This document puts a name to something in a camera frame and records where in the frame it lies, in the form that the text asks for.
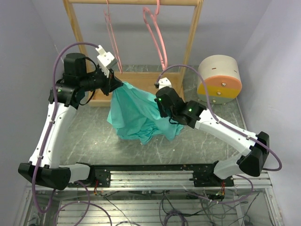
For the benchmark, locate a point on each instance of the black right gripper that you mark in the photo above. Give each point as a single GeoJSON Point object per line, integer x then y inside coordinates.
{"type": "Point", "coordinates": [162, 113]}

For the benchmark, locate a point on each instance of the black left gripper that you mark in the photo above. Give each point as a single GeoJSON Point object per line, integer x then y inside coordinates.
{"type": "Point", "coordinates": [111, 83]}

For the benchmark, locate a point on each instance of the teal t shirt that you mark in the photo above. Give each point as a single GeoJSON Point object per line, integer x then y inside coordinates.
{"type": "Point", "coordinates": [134, 114]}

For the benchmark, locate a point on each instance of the thin pink wire hanger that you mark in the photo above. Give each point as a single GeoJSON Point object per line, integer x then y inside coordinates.
{"type": "Point", "coordinates": [112, 36]}

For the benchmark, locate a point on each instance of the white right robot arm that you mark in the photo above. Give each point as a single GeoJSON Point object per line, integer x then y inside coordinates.
{"type": "Point", "coordinates": [251, 147]}

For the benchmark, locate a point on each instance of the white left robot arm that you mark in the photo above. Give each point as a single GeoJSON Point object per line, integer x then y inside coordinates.
{"type": "Point", "coordinates": [43, 167]}

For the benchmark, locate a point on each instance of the wooden clothes rack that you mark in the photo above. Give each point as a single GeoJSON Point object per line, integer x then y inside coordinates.
{"type": "Point", "coordinates": [142, 80]}

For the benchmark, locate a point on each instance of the round drawer cabinet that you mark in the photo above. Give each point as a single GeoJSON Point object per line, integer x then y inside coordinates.
{"type": "Point", "coordinates": [222, 78]}

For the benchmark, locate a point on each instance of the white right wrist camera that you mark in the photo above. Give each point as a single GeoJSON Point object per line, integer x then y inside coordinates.
{"type": "Point", "coordinates": [164, 82]}

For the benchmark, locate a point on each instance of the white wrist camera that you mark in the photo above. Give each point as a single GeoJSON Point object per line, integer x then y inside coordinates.
{"type": "Point", "coordinates": [164, 82]}
{"type": "Point", "coordinates": [106, 60]}

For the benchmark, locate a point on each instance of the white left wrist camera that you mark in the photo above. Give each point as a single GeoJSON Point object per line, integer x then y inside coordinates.
{"type": "Point", "coordinates": [106, 60]}

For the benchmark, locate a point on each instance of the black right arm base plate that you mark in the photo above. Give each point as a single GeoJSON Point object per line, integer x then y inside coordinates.
{"type": "Point", "coordinates": [203, 176]}

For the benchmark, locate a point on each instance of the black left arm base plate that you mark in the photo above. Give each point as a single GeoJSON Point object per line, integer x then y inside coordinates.
{"type": "Point", "coordinates": [98, 176]}

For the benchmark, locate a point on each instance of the aluminium rail frame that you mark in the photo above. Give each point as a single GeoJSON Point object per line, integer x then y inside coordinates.
{"type": "Point", "coordinates": [145, 175]}

